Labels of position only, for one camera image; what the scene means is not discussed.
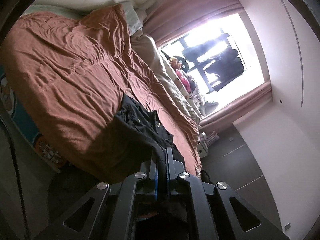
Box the black work shirt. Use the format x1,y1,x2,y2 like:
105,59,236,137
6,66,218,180
113,94,184,172

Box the folded black garment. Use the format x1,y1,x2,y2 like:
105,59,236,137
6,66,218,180
200,170,214,184

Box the white bedside cabinet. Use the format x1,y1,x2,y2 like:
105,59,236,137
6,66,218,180
196,131,219,158

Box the plush toys on sill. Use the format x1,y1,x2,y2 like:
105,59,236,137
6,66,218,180
161,50,219,115

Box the hanging dark garment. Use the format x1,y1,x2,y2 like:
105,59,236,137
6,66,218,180
182,33,230,62

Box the hanging dark jacket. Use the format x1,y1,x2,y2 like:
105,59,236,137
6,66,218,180
204,48,244,81

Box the pink right curtain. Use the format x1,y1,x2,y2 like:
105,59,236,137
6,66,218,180
199,81,273,132

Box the pink curtain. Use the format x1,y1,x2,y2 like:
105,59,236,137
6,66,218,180
199,81,273,132
143,0,244,47

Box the beige duvet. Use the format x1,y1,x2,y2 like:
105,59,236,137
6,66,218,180
131,30,202,124

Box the rust brown bed cover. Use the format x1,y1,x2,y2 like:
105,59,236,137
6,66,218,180
1,5,202,182

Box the light patterned pillow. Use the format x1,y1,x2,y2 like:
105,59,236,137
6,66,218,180
121,1,147,36

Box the pink left curtain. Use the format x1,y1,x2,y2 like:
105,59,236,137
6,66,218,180
143,0,244,47

